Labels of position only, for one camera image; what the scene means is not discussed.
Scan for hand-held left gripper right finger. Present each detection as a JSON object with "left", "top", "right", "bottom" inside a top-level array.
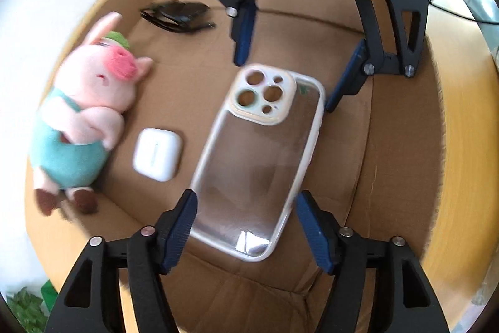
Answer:
[{"left": 295, "top": 190, "right": 453, "bottom": 333}]

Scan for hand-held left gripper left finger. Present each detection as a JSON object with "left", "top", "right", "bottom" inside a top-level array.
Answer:
[{"left": 43, "top": 189, "right": 198, "bottom": 333}]

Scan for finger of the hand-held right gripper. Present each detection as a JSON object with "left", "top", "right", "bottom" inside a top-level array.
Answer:
[
  {"left": 204, "top": 0, "right": 298, "bottom": 67},
  {"left": 325, "top": 0, "right": 430, "bottom": 114}
]

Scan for black sunglasses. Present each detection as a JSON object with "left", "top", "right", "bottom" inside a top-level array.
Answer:
[{"left": 139, "top": 0, "right": 217, "bottom": 33}]

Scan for white earbuds case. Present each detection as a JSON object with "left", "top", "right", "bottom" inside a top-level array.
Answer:
[{"left": 133, "top": 128, "right": 184, "bottom": 182}]

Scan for clear phone case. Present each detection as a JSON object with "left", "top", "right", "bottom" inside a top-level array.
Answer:
[{"left": 190, "top": 63, "right": 326, "bottom": 262}]

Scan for shallow cardboard box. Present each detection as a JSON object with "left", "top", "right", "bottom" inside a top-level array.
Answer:
[{"left": 23, "top": 0, "right": 449, "bottom": 333}]

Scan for green plant container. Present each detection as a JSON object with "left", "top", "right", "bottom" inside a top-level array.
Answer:
[{"left": 41, "top": 278, "right": 59, "bottom": 298}]

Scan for pink pig plush toy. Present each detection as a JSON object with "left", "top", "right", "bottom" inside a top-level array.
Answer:
[{"left": 30, "top": 11, "right": 154, "bottom": 217}]

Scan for green potted plant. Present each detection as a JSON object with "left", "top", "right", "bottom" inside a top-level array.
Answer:
[{"left": 6, "top": 286, "right": 49, "bottom": 333}]

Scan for black cable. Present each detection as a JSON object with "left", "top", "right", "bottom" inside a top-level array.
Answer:
[{"left": 427, "top": 0, "right": 499, "bottom": 25}]

